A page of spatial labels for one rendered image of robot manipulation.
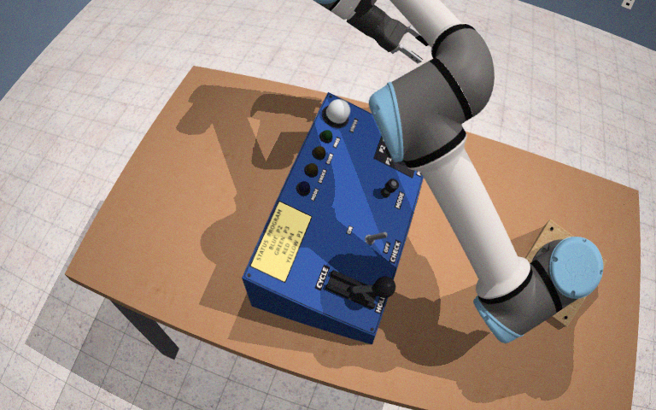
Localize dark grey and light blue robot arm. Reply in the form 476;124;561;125
369;0;603;343

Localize blue control console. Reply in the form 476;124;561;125
242;92;423;344

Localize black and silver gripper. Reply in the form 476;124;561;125
331;0;428;64

